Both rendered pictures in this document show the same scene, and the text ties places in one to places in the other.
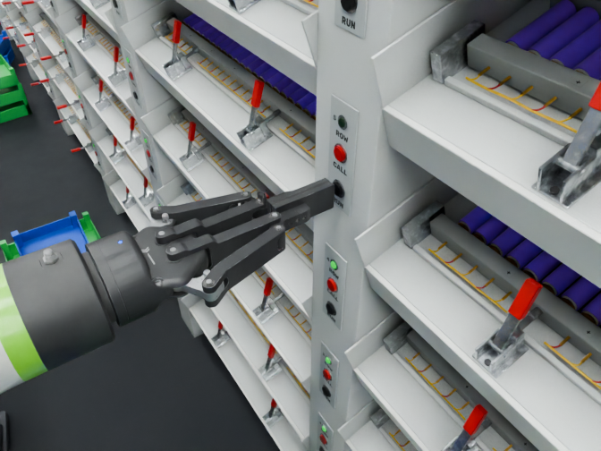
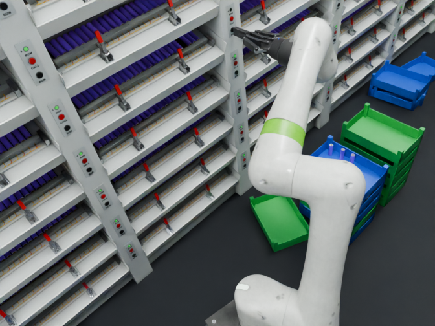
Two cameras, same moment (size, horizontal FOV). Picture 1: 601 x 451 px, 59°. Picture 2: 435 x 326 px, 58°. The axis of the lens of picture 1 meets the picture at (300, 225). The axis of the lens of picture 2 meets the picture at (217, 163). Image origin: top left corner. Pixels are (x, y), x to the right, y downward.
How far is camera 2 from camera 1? 1.51 m
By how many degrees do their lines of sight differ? 64
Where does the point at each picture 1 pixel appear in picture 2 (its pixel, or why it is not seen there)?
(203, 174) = (149, 140)
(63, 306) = not seen: hidden behind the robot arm
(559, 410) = (275, 15)
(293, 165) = (200, 58)
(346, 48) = not seen: outside the picture
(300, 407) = (220, 159)
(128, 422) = (213, 283)
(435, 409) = (254, 64)
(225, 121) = (170, 81)
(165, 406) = (200, 268)
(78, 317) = not seen: hidden behind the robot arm
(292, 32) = (199, 10)
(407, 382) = (248, 69)
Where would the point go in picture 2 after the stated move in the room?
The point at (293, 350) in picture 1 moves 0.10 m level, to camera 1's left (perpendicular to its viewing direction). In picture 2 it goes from (216, 132) to (220, 147)
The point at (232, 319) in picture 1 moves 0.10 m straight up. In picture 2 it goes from (178, 193) to (174, 179)
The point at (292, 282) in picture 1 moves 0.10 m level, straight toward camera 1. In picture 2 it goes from (213, 99) to (237, 94)
